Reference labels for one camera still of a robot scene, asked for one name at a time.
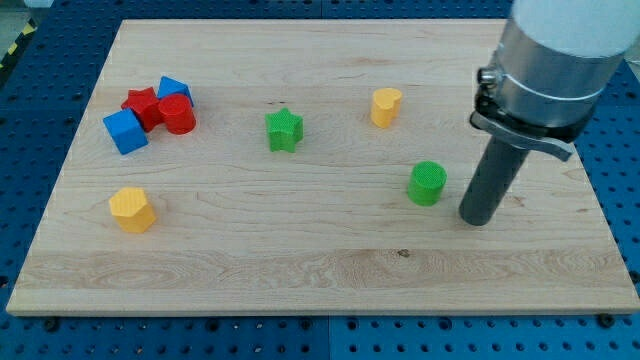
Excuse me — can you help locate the red cylinder block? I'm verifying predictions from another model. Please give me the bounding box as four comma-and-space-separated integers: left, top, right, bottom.
158, 93, 196, 135

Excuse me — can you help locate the yellow hexagon block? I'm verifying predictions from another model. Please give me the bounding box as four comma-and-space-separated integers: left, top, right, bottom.
109, 187, 157, 233

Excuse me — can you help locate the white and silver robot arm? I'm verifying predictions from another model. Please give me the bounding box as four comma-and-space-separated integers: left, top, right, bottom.
459, 0, 639, 226

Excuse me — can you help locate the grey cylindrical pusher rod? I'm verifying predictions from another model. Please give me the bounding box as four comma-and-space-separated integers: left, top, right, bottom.
459, 137, 529, 226

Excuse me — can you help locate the wooden board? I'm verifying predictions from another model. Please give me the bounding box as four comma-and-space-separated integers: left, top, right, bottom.
7, 20, 639, 317

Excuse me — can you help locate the yellow heart block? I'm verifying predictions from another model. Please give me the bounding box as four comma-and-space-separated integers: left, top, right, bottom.
370, 87, 403, 128

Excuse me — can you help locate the black clamp with silver lever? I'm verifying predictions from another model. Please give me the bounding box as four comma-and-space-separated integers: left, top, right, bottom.
470, 65, 593, 162

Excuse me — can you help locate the blue block behind red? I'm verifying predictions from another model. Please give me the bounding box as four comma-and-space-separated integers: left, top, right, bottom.
157, 76, 194, 106

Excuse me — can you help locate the green star block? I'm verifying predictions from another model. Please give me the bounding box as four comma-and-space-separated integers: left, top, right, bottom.
265, 107, 304, 153

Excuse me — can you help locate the red star block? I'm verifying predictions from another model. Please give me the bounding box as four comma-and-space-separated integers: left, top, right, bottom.
121, 87, 163, 132

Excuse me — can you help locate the blue cube block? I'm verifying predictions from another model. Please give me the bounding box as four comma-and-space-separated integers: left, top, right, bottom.
103, 108, 148, 155

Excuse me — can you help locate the green cylinder block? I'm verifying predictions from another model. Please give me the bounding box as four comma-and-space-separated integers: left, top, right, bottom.
407, 161, 447, 206

